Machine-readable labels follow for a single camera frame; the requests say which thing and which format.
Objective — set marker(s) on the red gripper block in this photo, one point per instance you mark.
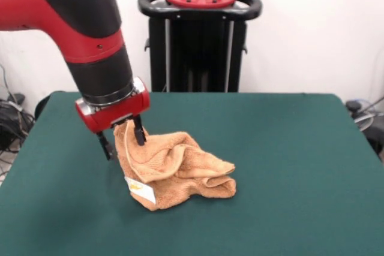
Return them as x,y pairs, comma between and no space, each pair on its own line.
120,109

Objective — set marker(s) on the orange terry towel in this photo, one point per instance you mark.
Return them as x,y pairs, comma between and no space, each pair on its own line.
180,172

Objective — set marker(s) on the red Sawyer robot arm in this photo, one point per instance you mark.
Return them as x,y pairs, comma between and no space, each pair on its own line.
90,28

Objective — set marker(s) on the dark green table cloth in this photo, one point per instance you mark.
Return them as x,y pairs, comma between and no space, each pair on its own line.
270,178

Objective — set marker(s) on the small black oval device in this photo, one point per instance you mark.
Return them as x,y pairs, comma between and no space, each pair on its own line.
354,106

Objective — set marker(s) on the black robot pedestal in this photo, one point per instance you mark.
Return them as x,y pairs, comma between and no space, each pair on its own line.
198,58

